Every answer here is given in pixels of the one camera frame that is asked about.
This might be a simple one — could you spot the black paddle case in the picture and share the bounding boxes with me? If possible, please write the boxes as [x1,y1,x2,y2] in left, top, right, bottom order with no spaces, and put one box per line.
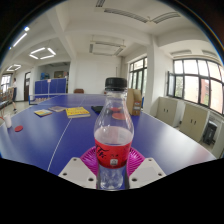
[90,105,104,114]

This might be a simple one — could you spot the yellow book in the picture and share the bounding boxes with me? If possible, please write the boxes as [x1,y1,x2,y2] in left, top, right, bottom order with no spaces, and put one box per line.
[65,106,91,119]

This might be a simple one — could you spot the table tennis net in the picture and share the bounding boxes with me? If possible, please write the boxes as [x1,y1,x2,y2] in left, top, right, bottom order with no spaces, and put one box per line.
[28,93,68,106]

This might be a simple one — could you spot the colourful thin book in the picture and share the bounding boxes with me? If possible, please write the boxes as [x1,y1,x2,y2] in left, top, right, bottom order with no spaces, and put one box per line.
[33,108,53,118]

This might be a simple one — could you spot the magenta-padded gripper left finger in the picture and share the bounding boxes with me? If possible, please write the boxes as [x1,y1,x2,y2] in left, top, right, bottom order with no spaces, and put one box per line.
[57,145,100,190]

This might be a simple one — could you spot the clear red-labelled drink bottle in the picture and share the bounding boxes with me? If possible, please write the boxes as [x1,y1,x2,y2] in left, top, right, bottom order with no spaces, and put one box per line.
[93,77,135,191]

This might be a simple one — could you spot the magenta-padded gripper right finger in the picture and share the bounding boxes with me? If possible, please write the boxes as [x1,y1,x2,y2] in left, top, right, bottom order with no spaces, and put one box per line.
[125,146,167,190]

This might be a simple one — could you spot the brown cardboard box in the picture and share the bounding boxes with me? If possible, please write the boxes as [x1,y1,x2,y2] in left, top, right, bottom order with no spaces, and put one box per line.
[126,88,143,117]

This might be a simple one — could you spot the dark brown door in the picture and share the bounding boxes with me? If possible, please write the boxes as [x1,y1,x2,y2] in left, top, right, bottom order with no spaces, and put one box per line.
[23,71,32,102]

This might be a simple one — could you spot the ceiling lights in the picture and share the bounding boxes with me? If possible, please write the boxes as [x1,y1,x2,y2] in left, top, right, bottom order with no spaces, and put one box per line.
[6,26,58,73]

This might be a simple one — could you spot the grey booklet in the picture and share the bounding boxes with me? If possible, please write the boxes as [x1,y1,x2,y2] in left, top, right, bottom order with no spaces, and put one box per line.
[48,105,67,113]

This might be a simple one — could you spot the black bin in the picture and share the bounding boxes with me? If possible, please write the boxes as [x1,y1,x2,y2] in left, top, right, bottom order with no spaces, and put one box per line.
[202,119,218,146]

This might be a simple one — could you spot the white cabinet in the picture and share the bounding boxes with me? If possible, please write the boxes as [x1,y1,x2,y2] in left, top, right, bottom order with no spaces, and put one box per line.
[155,96,186,128]
[179,102,211,143]

